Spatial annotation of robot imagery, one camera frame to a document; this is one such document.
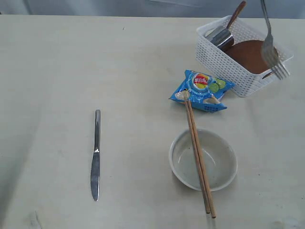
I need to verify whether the white perforated plastic basket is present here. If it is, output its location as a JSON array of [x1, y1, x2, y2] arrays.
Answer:
[[195, 15, 294, 97]]

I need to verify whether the brown round plate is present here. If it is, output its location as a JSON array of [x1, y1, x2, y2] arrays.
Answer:
[[225, 40, 270, 74]]

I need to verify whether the blue chips snack bag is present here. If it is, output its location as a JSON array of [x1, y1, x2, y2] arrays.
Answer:
[[170, 70, 235, 113]]

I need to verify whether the brown wooden handle spoon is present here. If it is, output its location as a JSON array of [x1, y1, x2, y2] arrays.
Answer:
[[226, 0, 246, 29]]

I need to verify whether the stainless steel cup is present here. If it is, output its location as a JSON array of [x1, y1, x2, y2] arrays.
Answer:
[[205, 26, 234, 52]]

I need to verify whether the wooden chopstick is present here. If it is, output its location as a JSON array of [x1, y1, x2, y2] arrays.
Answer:
[[192, 111, 216, 219], [184, 98, 211, 214]]

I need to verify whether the white ceramic bowl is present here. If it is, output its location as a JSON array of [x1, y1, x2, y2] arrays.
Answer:
[[169, 129, 238, 192]]

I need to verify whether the silver metal fork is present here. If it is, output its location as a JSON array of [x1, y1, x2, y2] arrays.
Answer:
[[260, 0, 290, 80]]

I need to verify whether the silver metal knife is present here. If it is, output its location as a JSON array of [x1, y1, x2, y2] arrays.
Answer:
[[90, 110, 101, 201]]

